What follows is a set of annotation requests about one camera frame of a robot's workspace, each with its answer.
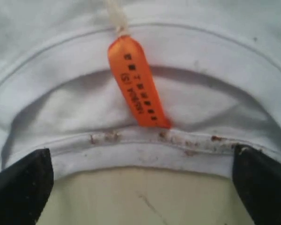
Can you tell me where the white t-shirt red lettering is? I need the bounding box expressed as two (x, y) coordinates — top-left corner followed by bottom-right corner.
(0, 0), (281, 179)

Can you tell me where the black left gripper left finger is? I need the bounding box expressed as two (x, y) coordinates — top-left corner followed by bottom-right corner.
(0, 149), (54, 225)

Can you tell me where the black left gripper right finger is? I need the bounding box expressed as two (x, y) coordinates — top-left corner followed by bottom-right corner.
(232, 144), (281, 225)

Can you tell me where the orange neck label tag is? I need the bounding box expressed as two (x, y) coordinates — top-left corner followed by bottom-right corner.
(106, 0), (171, 128)

